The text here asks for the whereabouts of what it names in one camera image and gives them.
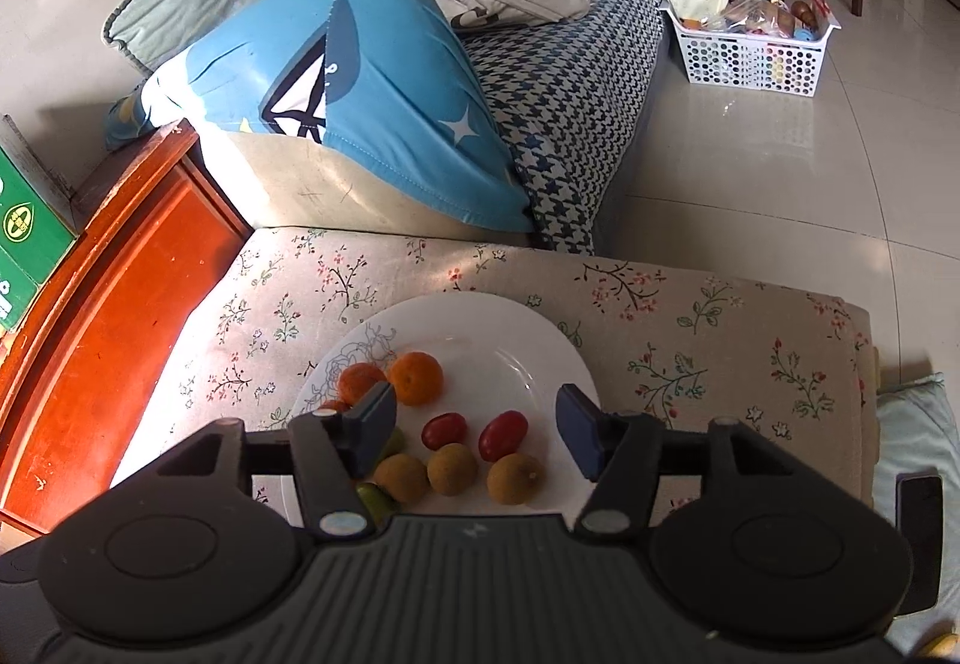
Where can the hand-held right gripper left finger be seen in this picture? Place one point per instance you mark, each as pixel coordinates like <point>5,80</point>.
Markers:
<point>373,428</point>

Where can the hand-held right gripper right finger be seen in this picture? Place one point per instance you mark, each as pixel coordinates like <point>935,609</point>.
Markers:
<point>577,435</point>

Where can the brown longan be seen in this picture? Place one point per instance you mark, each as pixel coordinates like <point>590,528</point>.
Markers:
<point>453,469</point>
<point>403,478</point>

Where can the orange tangerine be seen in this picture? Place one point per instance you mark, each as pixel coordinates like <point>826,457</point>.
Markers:
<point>416,377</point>
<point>360,380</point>

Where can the red cherry tomato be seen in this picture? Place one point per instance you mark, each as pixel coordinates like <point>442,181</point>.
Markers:
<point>502,435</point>
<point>444,431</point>

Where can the green lime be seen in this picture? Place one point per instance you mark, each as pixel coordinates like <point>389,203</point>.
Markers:
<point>395,445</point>
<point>379,503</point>

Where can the white plate with rose print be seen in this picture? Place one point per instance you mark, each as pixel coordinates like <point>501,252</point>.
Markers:
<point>487,349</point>

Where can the floral printed cloth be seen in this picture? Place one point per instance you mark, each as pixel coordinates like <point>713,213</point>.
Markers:
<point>675,334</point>

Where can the red-brown wooden cabinet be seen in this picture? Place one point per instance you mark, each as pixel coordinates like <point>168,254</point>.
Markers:
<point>112,304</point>

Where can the light blue cushion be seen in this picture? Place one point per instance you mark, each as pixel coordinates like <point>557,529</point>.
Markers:
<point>919,424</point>

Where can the houndstooth covered sofa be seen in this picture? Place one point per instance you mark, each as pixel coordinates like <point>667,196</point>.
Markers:
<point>585,79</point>

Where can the blue printed cushion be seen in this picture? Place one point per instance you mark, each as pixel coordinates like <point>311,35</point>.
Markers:
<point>390,72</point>

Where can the black rectangular object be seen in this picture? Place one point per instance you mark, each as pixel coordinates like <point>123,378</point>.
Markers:
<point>919,544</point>

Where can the green and white carton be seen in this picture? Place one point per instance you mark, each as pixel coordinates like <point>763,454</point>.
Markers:
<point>30,236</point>

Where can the white perforated plastic basket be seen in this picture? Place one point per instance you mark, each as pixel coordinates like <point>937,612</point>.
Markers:
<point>750,60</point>

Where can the yellow object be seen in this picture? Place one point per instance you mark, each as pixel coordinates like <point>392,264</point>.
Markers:
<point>941,647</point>

